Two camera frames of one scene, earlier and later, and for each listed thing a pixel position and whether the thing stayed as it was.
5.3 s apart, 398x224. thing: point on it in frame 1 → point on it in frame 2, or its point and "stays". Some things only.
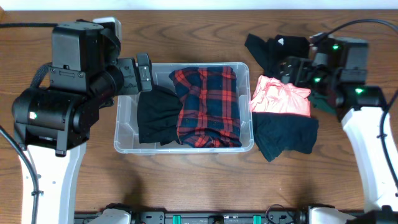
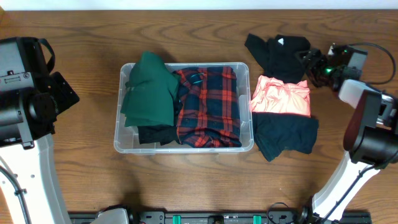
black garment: (274, 132) stays
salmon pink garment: (273, 96) stays
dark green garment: (322, 102) → (149, 95)
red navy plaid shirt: (209, 116) stays
